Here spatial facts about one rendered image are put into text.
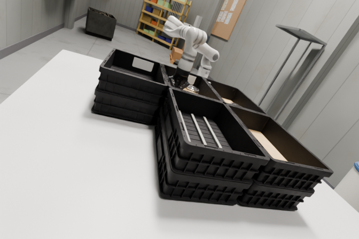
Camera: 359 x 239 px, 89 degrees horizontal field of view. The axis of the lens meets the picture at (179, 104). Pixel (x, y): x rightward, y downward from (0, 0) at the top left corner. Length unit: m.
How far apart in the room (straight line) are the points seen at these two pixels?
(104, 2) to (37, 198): 9.61
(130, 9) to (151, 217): 9.66
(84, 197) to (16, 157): 0.23
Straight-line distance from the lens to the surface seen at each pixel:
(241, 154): 0.58
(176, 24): 1.20
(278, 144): 1.04
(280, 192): 0.82
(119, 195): 0.63
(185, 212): 0.66
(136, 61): 1.19
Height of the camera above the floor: 1.20
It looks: 23 degrees down
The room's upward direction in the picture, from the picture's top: 22 degrees clockwise
